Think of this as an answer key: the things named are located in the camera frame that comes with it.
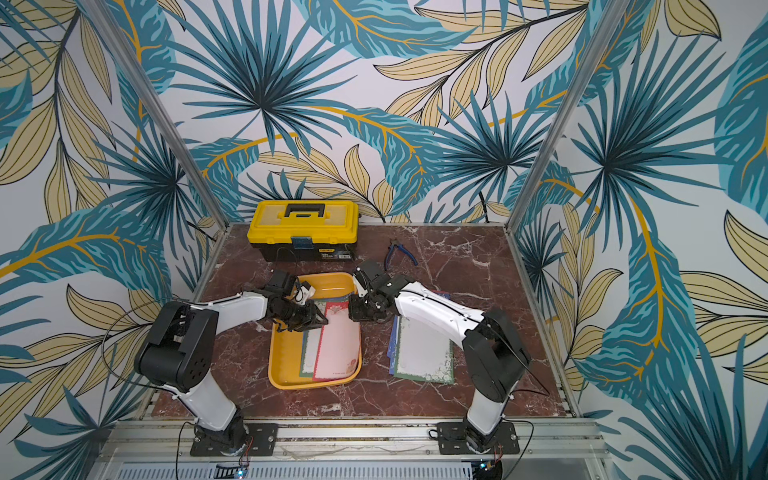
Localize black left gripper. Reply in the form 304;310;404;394
273;298;330;332

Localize yellow plastic tray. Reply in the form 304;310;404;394
268;272;362;390

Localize green floral stationery paper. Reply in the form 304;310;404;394
299;328;322;378
393;317;455;384

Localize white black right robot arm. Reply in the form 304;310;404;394
349;260;531;454

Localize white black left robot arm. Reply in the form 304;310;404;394
134;270;328;455

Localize yellow black toolbox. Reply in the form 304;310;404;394
247;200;360;262

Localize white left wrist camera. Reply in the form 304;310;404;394
294;284;316;305

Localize blue handled pliers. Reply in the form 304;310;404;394
384;239;419;270

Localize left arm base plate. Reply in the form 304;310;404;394
190;423;278;457

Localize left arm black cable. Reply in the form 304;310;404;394
98;302;175;397

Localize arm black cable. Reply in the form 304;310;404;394
407;290;550;463
98;302;175;397

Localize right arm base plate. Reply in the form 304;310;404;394
430;421;521;455

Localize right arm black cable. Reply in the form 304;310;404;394
407;290;550;463

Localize aluminium front rail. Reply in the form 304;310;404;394
96;417;611;465

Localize aluminium left corner post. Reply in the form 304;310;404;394
81;0;230;231

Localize aluminium corner post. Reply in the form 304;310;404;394
505;0;629;235
81;0;230;231

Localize aluminium right corner post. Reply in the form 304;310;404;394
505;0;629;235

